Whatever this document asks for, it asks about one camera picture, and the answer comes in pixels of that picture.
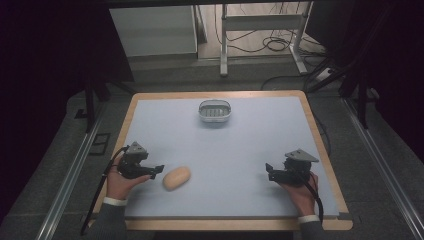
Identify light blue table mat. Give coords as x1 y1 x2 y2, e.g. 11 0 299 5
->
123 96 341 220

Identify black stand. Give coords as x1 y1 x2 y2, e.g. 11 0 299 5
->
81 71 136 134
306 59 381 130

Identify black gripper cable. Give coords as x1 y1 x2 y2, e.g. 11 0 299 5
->
79 145 130 236
298 170 325 225

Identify white power strip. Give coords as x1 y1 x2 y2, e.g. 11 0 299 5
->
314 67 335 83

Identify metal floor rail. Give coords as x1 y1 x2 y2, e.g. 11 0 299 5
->
34 106 105 240
343 98 424 240

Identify black floor plate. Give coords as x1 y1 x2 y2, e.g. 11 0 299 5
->
88 132 112 156

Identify white metal desk frame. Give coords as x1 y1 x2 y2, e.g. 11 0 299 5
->
219 1 315 78

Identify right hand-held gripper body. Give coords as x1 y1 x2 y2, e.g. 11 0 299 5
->
281 148 320 187

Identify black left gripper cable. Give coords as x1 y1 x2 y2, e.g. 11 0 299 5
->
79 145 130 236

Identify grey cabinet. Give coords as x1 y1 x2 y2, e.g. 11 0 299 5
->
108 4 199 58

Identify black floor cables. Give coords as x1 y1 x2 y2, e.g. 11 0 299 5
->
213 2 331 91

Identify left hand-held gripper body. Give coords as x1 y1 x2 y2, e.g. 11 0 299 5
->
117 141 152 180

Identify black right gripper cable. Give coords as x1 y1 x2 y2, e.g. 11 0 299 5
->
298 170 325 225

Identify person's left hand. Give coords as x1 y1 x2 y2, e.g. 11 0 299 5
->
105 156 152 201

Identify white slotted soap dish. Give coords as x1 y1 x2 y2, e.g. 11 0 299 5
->
198 98 233 124

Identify wooden table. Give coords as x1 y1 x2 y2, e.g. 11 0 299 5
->
92 89 354 232

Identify person's right hand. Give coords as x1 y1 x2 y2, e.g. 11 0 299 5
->
279 171 320 218

